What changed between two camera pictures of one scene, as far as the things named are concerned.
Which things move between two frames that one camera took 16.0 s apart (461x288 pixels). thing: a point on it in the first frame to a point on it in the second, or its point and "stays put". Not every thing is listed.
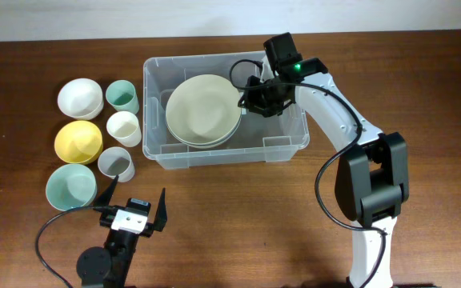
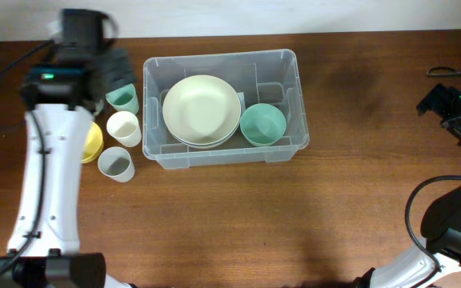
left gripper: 159,221 to 118,68
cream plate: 201,145 stays put
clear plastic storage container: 191,118 stays put
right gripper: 250,102 to 438,100
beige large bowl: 203,110 stays put
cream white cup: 125,127 stays put
